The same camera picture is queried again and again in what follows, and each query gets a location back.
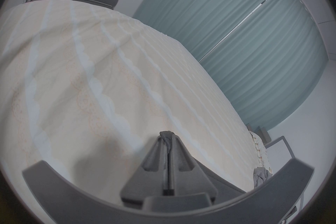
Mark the grey garment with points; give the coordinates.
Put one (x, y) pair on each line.
(261, 177)

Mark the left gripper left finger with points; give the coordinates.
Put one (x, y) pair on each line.
(147, 181)

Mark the blue-green curtain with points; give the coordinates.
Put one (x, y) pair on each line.
(275, 60)
(204, 2)

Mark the grey bedside table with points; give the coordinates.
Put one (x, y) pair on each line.
(259, 133)

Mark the bed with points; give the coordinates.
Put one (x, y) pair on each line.
(91, 73)

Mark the white printed pillow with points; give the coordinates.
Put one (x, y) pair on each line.
(261, 149)

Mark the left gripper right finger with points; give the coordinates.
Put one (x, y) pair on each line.
(191, 181)

